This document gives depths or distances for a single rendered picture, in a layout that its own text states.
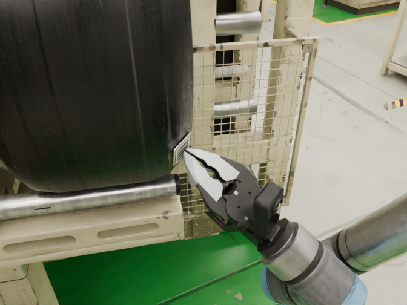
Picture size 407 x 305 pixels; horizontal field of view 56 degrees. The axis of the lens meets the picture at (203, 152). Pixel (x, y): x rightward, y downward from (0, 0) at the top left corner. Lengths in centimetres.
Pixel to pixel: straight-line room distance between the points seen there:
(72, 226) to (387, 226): 55
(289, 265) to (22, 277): 66
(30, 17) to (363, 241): 61
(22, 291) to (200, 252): 93
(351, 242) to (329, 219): 127
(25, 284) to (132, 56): 73
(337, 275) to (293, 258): 8
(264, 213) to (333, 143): 206
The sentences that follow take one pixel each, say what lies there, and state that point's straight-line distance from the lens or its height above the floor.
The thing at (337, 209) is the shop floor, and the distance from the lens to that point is 210.
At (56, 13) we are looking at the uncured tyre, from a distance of 46.
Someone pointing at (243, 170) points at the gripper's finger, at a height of 102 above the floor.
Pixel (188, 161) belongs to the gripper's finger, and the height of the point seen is 104.
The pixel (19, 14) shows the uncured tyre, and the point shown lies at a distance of 47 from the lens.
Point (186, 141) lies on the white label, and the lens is 58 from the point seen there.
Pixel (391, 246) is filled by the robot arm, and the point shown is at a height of 91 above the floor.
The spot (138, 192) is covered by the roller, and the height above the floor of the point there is 91.
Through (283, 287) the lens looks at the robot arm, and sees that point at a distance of 74.
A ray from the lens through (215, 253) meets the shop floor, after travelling 180.
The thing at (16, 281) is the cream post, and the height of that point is 61.
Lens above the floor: 140
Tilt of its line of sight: 36 degrees down
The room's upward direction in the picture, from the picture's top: straight up
